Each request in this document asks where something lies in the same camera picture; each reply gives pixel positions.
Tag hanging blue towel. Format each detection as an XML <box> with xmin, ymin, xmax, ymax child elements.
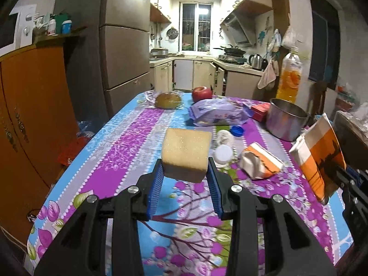
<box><xmin>266</xmin><ymin>29</ymin><xmax>281</xmax><ymax>54</ymax></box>

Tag hanging cream pot holder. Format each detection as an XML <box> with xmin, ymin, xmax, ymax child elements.
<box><xmin>257</xmin><ymin>59</ymin><xmax>279</xmax><ymax>89</ymax></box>

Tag red plastic bag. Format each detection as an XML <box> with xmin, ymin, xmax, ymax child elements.
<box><xmin>57</xmin><ymin>136</ymin><xmax>92</xmax><ymax>166</ymax></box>

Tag orange wooden cabinet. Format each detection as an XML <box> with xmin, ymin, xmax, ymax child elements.
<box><xmin>0</xmin><ymin>44</ymin><xmax>81</xmax><ymax>236</ymax></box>

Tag clear plastic sheet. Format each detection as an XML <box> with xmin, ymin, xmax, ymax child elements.
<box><xmin>348</xmin><ymin>101</ymin><xmax>368</xmax><ymax>123</ymax></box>

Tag grey refrigerator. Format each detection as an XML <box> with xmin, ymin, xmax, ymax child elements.
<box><xmin>99</xmin><ymin>0</ymin><xmax>152</xmax><ymax>116</ymax></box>

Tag yellow sponge block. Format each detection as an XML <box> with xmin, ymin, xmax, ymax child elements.
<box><xmin>161</xmin><ymin>128</ymin><xmax>213</xmax><ymax>184</ymax></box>

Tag red cardboard box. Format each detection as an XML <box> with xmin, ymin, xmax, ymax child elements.
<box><xmin>251</xmin><ymin>103</ymin><xmax>271</xmax><ymax>122</ymax></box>

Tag clear plastic bag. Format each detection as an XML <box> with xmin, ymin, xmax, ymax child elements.
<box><xmin>76</xmin><ymin>120</ymin><xmax>95</xmax><ymax>138</ymax></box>

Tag stack of colourful bowls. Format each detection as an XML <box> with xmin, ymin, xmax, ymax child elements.
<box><xmin>336</xmin><ymin>83</ymin><xmax>357</xmax><ymax>99</ymax></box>

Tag green box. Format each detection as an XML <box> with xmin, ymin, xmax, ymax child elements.
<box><xmin>55</xmin><ymin>14</ymin><xmax>71</xmax><ymax>33</ymax></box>

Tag red apple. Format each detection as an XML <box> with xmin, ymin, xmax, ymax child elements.
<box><xmin>192</xmin><ymin>86</ymin><xmax>213</xmax><ymax>103</ymax></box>

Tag white round lid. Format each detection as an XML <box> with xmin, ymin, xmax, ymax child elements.
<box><xmin>214</xmin><ymin>144</ymin><xmax>233</xmax><ymax>165</ymax></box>

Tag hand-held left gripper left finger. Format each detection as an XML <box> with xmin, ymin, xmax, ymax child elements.
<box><xmin>34</xmin><ymin>159</ymin><xmax>165</xmax><ymax>276</ymax></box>

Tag cream kitchen base cabinets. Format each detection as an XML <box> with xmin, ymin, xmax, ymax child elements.
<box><xmin>149</xmin><ymin>56</ymin><xmax>265</xmax><ymax>100</ymax></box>

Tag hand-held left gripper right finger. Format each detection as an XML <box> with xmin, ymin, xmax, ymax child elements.
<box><xmin>208</xmin><ymin>158</ymin><xmax>337</xmax><ymax>276</ymax></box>

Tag orange and white carton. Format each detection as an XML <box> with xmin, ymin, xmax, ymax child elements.
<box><xmin>289</xmin><ymin>113</ymin><xmax>347</xmax><ymax>205</ymax></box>
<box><xmin>239</xmin><ymin>143</ymin><xmax>285</xmax><ymax>180</ymax></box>

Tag dark interior window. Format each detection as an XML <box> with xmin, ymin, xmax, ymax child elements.
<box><xmin>308</xmin><ymin>0</ymin><xmax>341</xmax><ymax>90</ymax></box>

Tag steel range hood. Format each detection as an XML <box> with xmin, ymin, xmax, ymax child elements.
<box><xmin>220</xmin><ymin>11</ymin><xmax>256</xmax><ymax>46</ymax></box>

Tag white crumpled paper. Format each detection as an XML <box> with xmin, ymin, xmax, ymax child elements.
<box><xmin>217</xmin><ymin>129</ymin><xmax>235</xmax><ymax>146</ymax></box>

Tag white microwave oven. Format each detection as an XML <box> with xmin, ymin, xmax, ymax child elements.
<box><xmin>0</xmin><ymin>4</ymin><xmax>38</xmax><ymax>57</ymax></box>

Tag black wok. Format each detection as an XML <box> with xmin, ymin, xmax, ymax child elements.
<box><xmin>213</xmin><ymin>44</ymin><xmax>247</xmax><ymax>57</ymax></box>

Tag bread bun in clear bag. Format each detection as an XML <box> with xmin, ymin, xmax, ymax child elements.
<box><xmin>142</xmin><ymin>90</ymin><xmax>187</xmax><ymax>110</ymax></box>

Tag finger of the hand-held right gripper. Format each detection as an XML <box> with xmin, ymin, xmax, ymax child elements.
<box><xmin>323</xmin><ymin>162</ymin><xmax>350</xmax><ymax>193</ymax></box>

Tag purple snack bag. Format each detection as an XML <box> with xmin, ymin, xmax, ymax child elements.
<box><xmin>189</xmin><ymin>98</ymin><xmax>253</xmax><ymax>127</ymax></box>

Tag steel pot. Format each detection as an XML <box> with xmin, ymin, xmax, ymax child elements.
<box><xmin>265</xmin><ymin>98</ymin><xmax>311</xmax><ymax>142</ymax></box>

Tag kitchen window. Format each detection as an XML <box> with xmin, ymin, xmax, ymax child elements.
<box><xmin>180</xmin><ymin>1</ymin><xmax>214</xmax><ymax>52</ymax></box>

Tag floral tablecloth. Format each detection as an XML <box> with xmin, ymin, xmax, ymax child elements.
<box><xmin>27</xmin><ymin>90</ymin><xmax>354</xmax><ymax>276</ymax></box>

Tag hanging white plastic bag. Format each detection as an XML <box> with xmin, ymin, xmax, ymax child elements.
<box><xmin>281</xmin><ymin>26</ymin><xmax>297</xmax><ymax>49</ymax></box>

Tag dark wooden side table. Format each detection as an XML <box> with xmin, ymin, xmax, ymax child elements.
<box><xmin>333</xmin><ymin>111</ymin><xmax>368</xmax><ymax>168</ymax></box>

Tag orange juice bottle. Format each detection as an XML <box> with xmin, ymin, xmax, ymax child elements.
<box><xmin>276</xmin><ymin>46</ymin><xmax>303</xmax><ymax>104</ymax></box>

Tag steel kettle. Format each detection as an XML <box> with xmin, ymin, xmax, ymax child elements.
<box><xmin>249</xmin><ymin>54</ymin><xmax>268</xmax><ymax>70</ymax></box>

